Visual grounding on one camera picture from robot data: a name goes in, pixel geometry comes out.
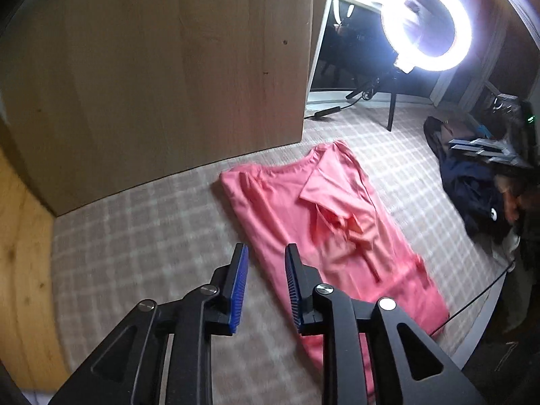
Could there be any pine wood board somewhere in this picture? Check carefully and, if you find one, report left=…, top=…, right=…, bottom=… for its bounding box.
left=0, top=147, right=70, bottom=390

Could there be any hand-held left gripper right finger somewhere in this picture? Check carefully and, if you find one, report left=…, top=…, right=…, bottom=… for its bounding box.
left=285, top=242, right=486, bottom=405

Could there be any coral red t-shirt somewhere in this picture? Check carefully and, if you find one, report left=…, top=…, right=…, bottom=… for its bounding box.
left=219, top=140, right=450, bottom=401

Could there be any beige checked mat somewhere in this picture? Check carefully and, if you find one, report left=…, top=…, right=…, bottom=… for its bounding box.
left=50, top=103, right=517, bottom=391

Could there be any person's right hand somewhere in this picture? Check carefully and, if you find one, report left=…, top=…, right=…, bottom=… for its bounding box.
left=495, top=173, right=534, bottom=225

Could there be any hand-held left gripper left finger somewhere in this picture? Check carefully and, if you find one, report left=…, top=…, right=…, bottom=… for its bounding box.
left=48, top=242, right=249, bottom=405

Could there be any large light wood panel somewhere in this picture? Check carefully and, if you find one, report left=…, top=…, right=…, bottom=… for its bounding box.
left=0, top=0, right=315, bottom=217

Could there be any long black cable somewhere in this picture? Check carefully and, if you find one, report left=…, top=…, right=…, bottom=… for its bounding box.
left=436, top=259, right=517, bottom=336

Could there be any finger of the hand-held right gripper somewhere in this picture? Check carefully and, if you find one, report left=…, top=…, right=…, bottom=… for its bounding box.
left=448, top=137, right=509, bottom=155
left=477, top=152, right=530, bottom=166

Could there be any pile of dark clothes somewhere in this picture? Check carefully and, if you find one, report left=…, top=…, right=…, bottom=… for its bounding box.
left=423, top=115, right=526, bottom=258

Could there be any black ring light cable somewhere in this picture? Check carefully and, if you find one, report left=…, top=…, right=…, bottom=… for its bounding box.
left=304, top=90, right=380, bottom=121

